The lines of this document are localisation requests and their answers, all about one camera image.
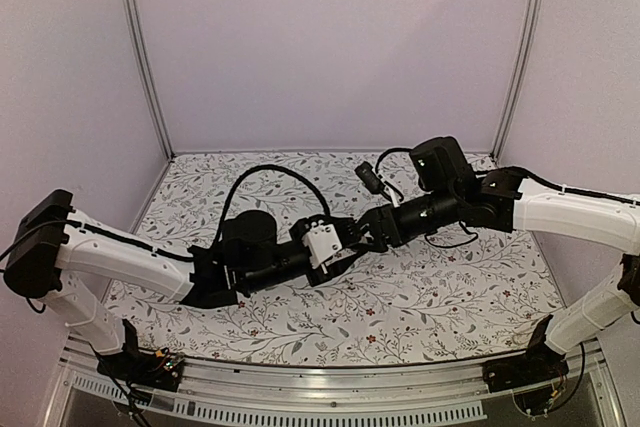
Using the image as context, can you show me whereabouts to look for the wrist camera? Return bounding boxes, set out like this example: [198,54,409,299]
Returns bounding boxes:
[354,161,385,195]
[302,222,342,269]

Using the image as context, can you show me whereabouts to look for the aluminium front rail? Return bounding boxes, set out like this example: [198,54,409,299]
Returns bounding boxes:
[43,337,630,426]

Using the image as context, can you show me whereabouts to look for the floral patterned table mat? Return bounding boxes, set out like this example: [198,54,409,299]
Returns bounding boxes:
[106,152,563,366]

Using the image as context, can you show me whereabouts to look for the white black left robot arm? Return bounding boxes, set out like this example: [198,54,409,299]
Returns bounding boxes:
[3,190,361,381]

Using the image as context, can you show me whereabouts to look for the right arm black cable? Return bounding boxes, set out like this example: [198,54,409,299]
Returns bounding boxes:
[374,146,426,183]

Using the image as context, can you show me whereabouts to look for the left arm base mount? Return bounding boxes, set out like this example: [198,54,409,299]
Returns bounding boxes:
[96,319,184,392]

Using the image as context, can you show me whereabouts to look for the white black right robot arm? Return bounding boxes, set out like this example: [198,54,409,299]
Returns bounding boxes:
[358,136,639,383]

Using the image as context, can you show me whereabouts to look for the left aluminium corner post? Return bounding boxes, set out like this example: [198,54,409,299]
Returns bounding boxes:
[122,0,175,161]

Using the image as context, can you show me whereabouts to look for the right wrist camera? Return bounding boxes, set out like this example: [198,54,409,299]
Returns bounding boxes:
[354,161,385,195]

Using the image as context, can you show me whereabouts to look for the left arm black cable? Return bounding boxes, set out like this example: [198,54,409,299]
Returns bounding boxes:
[215,164,332,248]

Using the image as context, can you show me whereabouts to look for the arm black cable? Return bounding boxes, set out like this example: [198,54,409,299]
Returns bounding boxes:
[374,146,426,183]
[215,164,332,248]

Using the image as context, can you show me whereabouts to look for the right aluminium corner post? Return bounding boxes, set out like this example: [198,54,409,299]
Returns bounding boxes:
[490,0,543,163]

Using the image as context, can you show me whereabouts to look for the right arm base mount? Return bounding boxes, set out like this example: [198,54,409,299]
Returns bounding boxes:
[482,315,569,417]

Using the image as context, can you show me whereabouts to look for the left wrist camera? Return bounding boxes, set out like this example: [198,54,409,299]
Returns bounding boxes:
[302,222,342,269]

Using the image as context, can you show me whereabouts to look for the aluminium corner post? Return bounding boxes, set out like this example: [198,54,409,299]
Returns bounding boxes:
[122,0,175,161]
[490,0,543,163]

